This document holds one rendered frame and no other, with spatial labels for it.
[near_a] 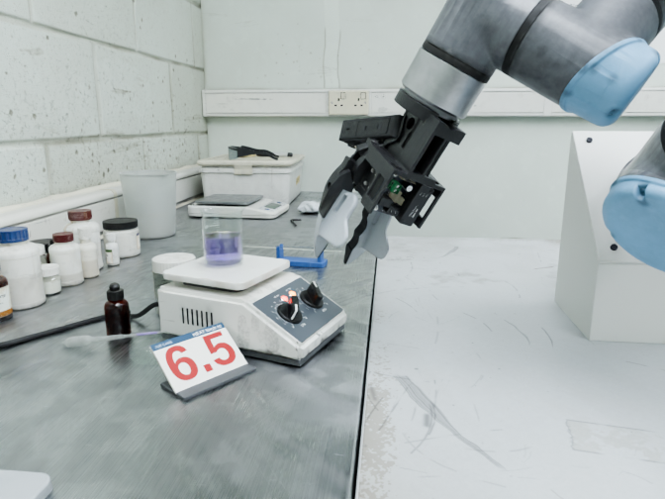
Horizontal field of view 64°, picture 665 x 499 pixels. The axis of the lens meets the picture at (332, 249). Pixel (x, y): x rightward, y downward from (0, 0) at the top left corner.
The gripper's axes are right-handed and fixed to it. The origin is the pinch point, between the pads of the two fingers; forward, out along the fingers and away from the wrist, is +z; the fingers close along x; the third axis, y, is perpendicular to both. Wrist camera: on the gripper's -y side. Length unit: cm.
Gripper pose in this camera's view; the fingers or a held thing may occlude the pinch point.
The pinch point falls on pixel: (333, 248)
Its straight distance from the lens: 64.7
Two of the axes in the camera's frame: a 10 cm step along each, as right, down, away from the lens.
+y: 3.3, 5.8, -7.5
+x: 8.2, 2.1, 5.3
